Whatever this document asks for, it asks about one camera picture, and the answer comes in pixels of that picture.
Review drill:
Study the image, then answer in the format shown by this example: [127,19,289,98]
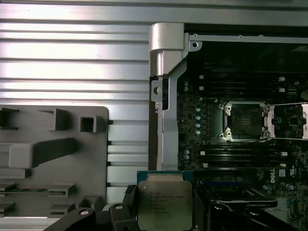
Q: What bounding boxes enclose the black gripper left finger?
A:
[45,184,138,231]

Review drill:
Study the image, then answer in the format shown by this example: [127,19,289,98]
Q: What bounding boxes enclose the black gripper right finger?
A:
[192,189,308,231]

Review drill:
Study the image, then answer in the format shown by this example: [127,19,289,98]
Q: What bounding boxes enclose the silver CPU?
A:
[136,170,193,231]

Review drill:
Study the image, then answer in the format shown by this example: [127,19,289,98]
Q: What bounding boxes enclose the black graphics card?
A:
[211,187,279,212]

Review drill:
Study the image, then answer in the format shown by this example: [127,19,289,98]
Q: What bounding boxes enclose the green motherboard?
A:
[178,60,308,231]

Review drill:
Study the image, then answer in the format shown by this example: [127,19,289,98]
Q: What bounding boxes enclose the grey parts rack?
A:
[0,105,110,218]

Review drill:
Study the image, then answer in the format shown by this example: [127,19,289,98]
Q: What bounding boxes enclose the green RAM stick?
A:
[0,187,65,194]

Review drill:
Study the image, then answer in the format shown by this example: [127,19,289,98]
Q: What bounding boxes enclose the metal socket cover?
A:
[264,103,308,140]

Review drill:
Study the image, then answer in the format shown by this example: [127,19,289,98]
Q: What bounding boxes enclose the black PC case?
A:
[148,23,308,231]

